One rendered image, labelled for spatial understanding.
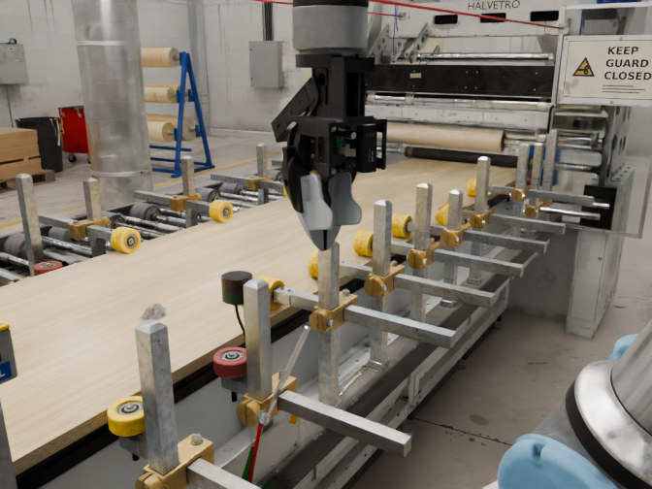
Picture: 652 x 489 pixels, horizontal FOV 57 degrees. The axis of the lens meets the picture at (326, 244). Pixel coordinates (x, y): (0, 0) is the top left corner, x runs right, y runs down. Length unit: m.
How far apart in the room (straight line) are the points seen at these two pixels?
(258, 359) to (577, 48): 2.60
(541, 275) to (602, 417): 3.32
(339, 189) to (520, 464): 0.34
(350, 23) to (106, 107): 4.47
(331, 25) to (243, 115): 11.22
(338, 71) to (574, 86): 2.84
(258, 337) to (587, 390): 0.78
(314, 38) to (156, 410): 0.64
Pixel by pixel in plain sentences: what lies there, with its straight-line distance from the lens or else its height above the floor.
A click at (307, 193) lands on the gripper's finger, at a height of 1.37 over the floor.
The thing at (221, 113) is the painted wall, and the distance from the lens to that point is 12.09.
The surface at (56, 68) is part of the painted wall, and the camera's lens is 9.97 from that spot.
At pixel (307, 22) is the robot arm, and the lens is 0.60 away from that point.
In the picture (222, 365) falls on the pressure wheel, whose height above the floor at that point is 0.90.
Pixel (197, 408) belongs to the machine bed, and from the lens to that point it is 1.42.
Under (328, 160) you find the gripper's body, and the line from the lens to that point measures 0.58.
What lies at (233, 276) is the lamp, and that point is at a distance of 1.15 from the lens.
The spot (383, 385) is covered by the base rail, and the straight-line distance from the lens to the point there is 1.64.
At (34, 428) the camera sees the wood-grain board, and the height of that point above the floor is 0.90.
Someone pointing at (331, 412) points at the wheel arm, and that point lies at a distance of 1.19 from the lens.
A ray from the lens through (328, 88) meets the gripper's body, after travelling 0.61.
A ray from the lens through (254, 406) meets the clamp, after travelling 1.20.
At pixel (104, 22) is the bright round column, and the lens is 5.00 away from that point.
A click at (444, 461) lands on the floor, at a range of 2.52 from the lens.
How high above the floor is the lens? 1.52
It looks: 18 degrees down
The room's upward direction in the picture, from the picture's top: straight up
